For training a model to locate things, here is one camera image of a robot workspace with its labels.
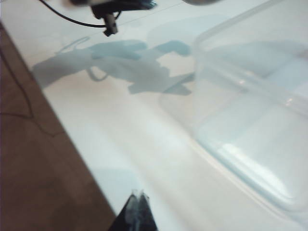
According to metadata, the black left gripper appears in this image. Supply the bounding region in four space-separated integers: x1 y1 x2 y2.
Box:
68 0 157 13

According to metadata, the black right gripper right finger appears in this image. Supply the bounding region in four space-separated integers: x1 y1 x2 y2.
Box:
138 189 159 231

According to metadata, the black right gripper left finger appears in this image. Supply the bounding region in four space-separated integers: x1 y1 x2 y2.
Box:
109 189 140 231

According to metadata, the transparent plastic container lid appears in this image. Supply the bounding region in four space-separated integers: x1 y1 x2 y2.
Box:
157 79 308 231

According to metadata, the transparent rectangular plastic container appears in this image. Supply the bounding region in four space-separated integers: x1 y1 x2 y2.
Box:
193 0 308 214

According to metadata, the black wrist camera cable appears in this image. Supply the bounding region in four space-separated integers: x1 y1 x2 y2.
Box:
39 0 120 37

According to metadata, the thin black floor cable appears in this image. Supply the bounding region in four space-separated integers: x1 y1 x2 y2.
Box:
0 48 61 138

